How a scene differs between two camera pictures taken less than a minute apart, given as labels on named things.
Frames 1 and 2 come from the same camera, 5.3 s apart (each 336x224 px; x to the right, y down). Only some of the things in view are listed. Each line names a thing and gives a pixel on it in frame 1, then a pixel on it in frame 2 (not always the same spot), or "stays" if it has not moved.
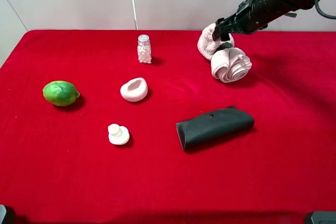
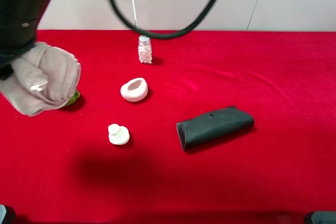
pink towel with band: x=229 y=64 -> x=44 y=79
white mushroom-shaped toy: x=118 y=135 stays
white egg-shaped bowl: x=135 y=89 stays
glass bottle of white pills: x=144 y=49 stays
